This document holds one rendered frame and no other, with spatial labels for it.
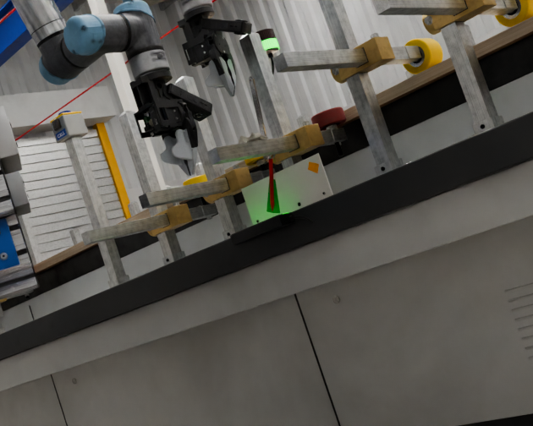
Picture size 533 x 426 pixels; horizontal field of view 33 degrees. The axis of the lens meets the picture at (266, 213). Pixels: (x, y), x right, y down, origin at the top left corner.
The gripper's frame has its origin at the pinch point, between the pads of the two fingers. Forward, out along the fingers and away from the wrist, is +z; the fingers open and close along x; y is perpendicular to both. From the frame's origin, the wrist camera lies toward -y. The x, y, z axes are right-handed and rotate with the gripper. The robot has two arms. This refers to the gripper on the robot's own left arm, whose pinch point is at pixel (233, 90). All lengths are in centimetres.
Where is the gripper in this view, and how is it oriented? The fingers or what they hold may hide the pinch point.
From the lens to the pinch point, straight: 210.3
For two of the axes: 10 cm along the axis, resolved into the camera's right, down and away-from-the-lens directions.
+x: -3.9, 0.5, -9.2
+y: -8.6, 3.3, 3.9
